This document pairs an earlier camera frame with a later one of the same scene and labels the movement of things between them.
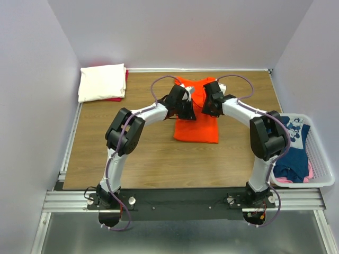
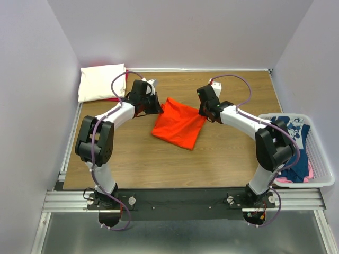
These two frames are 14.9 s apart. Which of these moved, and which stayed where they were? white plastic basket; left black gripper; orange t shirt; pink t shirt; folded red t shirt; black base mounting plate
Moved: orange t shirt; left black gripper
Stayed: pink t shirt; black base mounting plate; folded red t shirt; white plastic basket
